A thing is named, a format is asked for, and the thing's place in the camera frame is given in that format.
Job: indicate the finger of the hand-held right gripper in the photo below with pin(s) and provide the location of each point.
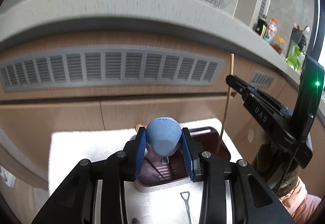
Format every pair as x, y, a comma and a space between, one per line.
241, 84

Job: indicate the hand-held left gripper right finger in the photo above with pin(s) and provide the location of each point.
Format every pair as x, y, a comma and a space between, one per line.
186, 153

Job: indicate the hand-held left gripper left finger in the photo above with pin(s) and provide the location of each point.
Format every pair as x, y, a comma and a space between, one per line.
141, 153

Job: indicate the long wooden chopstick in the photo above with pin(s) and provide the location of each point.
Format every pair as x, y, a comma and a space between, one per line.
226, 107

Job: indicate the blue plastic spoon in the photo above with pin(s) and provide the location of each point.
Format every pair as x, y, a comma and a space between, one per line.
162, 135

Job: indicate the maroon plastic bin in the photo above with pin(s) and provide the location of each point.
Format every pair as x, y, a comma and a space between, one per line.
223, 147

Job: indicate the white round utensil end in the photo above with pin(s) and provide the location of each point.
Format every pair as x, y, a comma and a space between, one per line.
146, 153

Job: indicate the short grey vent grille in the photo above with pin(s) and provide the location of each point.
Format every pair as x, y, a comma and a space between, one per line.
262, 79

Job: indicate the green plastic bag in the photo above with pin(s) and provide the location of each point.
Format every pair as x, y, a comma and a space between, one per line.
295, 59

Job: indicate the yellow lid jar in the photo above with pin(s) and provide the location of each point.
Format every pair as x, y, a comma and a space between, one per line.
279, 45

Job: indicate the grey utensil holder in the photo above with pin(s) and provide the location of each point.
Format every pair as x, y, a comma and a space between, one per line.
296, 38

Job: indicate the dark sauce bottle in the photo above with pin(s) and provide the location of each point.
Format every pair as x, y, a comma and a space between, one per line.
261, 27

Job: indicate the orange cap drink bottle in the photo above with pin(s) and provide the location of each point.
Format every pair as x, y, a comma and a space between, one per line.
270, 29

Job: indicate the white textured tablecloth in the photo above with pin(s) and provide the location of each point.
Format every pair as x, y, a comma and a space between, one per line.
76, 147

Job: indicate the brown wooden cabinet front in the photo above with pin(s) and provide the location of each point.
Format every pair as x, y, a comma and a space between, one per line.
63, 117

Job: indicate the long grey vent grille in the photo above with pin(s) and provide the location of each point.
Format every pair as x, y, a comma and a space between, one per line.
101, 66

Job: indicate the person's pink clothing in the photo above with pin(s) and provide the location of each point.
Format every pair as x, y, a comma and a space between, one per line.
299, 201

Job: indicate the grey counter ledge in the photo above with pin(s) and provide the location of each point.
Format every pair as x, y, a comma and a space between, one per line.
101, 3

